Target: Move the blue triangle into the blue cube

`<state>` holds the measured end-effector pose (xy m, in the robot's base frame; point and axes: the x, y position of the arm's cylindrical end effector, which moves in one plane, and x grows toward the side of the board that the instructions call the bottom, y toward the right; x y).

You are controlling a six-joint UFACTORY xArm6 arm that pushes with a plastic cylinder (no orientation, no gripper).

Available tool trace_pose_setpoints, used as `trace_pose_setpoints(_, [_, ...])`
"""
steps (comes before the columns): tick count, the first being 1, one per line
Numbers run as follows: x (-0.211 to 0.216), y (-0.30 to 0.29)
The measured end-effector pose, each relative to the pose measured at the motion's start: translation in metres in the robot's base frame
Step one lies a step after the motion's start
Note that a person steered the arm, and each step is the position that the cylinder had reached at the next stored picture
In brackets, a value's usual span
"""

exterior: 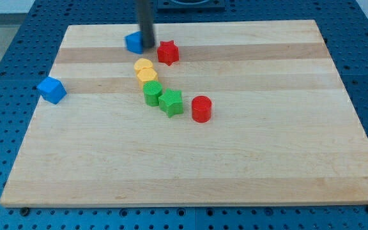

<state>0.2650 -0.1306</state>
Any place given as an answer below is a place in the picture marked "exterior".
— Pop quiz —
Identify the blue triangle block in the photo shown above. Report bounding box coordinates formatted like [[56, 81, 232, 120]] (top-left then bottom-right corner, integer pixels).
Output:
[[125, 31, 144, 54]]

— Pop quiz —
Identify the blue cube block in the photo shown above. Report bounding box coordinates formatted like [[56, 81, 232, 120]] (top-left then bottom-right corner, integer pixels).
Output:
[[36, 77, 67, 104]]

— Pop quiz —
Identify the green star block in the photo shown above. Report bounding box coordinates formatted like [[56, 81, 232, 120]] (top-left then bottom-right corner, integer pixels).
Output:
[[158, 88, 183, 118]]

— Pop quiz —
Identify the red cylinder block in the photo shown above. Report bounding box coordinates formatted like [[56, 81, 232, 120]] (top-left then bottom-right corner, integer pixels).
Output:
[[191, 95, 212, 123]]

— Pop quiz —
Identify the green cylinder block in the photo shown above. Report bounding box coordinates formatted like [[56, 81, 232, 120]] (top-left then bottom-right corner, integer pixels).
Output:
[[142, 80, 162, 107]]

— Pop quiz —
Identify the yellow hexagon block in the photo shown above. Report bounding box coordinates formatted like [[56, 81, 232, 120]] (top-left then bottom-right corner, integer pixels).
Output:
[[137, 68, 158, 89]]

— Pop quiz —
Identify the red star block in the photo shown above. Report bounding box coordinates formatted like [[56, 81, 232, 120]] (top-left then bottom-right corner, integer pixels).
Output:
[[157, 40, 180, 66]]

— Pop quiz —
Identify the yellow heart block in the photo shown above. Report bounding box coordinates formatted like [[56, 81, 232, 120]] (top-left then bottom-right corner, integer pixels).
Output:
[[134, 58, 153, 74]]

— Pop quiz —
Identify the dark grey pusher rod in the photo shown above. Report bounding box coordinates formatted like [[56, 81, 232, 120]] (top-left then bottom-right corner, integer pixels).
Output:
[[135, 0, 155, 49]]

